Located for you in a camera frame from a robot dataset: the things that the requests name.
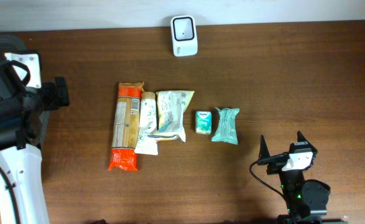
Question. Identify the white refill pouch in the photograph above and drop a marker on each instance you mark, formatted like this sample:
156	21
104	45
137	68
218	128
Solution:
147	126

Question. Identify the yellow white snack bag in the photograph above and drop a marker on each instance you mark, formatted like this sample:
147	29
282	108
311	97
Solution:
171	105

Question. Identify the mint green wipes pack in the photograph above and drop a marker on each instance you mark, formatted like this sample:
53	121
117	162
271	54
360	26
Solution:
226	130

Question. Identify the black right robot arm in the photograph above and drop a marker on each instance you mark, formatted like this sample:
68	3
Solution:
306	200

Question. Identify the green Kleenex tissue pack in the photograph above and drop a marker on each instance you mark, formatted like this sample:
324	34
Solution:
203	122

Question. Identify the white barcode scanner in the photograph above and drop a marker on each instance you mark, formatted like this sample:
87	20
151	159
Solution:
184	36

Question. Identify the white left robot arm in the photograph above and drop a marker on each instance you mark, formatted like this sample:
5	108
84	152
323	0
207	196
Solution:
21	193

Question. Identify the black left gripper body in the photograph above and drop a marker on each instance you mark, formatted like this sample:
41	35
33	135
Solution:
48	98

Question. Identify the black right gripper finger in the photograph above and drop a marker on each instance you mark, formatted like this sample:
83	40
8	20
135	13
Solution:
263	152
300	137

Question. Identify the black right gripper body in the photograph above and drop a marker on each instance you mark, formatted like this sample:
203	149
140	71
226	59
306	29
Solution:
276	163

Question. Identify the orange spaghetti pack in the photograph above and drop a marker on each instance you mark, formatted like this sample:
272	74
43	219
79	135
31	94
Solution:
126	126

